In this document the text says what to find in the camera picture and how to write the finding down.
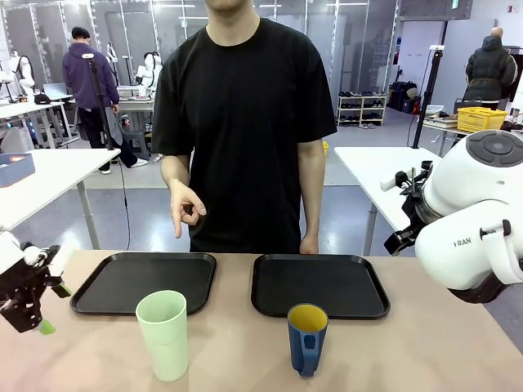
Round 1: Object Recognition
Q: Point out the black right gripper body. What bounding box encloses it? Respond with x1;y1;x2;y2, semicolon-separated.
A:
382;191;431;256

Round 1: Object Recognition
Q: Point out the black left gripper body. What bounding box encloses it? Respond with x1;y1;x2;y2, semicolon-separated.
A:
0;261;63;334

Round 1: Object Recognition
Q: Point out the pale green tall cup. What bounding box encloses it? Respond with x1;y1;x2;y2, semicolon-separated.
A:
135;289;190;383

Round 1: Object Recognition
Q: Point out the blue mug yellow inside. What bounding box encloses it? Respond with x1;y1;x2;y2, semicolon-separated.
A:
287;302;329;378

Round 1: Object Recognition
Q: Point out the person's left forearm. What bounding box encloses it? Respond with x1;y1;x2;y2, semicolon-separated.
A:
296;138;327;243

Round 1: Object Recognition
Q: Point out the person's right forearm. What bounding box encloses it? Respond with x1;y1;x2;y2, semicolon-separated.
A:
160;154;191;189

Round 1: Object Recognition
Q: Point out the person's left hand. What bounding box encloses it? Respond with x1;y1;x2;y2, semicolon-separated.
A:
298;235;320;256

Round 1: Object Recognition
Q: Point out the person's right hand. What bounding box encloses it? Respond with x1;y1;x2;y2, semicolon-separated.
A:
168;178;208;240

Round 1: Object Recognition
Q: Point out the black plastic tray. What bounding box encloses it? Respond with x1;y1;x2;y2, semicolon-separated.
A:
250;253;391;320
69;252;217;318

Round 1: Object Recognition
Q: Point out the blue grey storage bin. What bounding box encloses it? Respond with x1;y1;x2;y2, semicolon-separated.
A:
0;153;37;189

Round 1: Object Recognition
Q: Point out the wooden shoe rack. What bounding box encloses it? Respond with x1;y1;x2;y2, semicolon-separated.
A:
337;93;388;127

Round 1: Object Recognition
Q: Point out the yellow plastic basket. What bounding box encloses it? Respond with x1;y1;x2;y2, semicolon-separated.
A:
456;106;510;135

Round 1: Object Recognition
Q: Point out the black bag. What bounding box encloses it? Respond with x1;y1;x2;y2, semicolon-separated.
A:
389;81;418;112

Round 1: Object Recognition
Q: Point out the person in dark jacket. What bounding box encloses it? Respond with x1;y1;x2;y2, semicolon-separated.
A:
464;26;519;111

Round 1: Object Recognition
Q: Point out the person in black t-shirt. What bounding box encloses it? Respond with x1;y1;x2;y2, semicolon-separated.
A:
150;0;338;254

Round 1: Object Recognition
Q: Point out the grey laptop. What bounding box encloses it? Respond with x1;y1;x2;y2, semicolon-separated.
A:
42;82;70;101

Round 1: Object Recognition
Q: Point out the person in purple hoodie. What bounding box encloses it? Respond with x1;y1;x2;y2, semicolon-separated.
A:
61;25;149;176

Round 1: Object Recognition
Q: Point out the white humanoid robot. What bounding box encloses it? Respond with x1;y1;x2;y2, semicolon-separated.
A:
0;51;36;103
136;51;163;97

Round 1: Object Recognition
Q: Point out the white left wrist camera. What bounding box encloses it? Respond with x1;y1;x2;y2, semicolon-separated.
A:
22;242;75;275

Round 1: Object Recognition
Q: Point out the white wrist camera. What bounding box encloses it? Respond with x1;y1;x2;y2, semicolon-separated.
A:
22;242;75;275
379;170;410;191

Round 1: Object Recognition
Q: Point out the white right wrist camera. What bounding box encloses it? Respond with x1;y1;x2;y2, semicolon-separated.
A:
379;170;410;191

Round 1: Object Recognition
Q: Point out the black camera tripod stand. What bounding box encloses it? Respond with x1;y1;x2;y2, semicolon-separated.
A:
411;45;445;149
81;52;118;152

